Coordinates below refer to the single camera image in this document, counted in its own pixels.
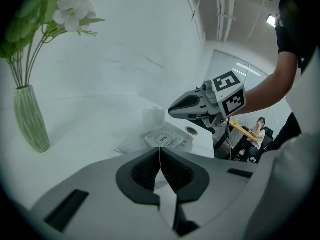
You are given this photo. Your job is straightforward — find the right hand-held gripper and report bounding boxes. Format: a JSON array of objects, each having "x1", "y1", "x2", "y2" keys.
[{"x1": 167, "y1": 70, "x2": 247, "y2": 135}]

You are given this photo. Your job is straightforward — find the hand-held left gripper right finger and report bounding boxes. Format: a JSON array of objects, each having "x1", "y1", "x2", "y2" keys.
[{"x1": 160, "y1": 146, "x2": 259, "y2": 237}]

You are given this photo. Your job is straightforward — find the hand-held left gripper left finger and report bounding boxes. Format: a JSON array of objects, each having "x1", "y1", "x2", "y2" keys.
[{"x1": 29, "y1": 146, "x2": 174, "y2": 240}]

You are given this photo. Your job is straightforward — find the white wet wipes pack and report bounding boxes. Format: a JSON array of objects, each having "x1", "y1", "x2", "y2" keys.
[{"x1": 113, "y1": 122, "x2": 195, "y2": 156}]

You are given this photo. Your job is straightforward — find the person's right forearm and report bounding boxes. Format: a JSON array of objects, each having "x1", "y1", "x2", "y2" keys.
[{"x1": 234, "y1": 50, "x2": 301, "y2": 117}]

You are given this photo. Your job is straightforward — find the yellow wooden table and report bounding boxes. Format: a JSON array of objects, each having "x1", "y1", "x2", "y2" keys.
[{"x1": 228, "y1": 118, "x2": 259, "y2": 142}]

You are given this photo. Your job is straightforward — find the black office chair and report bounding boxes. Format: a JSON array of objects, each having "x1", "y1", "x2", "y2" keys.
[{"x1": 259, "y1": 126, "x2": 275, "y2": 158}]

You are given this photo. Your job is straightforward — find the person's white garment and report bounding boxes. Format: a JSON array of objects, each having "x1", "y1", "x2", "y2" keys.
[{"x1": 243, "y1": 43, "x2": 320, "y2": 240}]

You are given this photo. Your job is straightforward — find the green ribbed vase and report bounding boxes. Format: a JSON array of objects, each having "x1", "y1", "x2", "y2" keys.
[{"x1": 12, "y1": 84, "x2": 51, "y2": 154}]

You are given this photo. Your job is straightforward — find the white ceiling pipes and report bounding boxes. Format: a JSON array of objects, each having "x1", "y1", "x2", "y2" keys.
[{"x1": 213, "y1": 0, "x2": 237, "y2": 43}]

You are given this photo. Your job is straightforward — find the ceiling light panel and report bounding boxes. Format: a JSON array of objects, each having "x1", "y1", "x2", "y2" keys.
[{"x1": 265, "y1": 13, "x2": 277, "y2": 26}]

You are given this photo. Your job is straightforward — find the white artificial flowers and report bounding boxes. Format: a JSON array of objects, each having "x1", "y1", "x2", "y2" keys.
[{"x1": 0, "y1": 0, "x2": 107, "y2": 90}]

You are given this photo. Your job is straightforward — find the black cable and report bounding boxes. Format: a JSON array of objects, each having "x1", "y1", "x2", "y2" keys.
[{"x1": 213, "y1": 118, "x2": 234, "y2": 160}]

